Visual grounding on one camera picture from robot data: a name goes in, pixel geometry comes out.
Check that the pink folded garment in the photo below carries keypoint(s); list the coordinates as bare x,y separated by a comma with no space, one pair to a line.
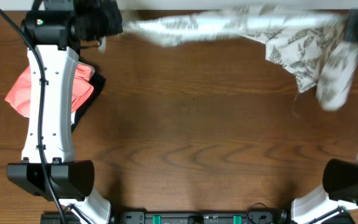
19,95

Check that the white fern print dress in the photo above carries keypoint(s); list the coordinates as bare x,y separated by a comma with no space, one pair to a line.
308,44

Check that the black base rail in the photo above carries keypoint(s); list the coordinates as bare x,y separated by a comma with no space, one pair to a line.
254,215

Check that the black folded garment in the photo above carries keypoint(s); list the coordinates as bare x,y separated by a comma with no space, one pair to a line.
88,84

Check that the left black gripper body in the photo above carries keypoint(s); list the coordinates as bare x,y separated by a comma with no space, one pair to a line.
96,23

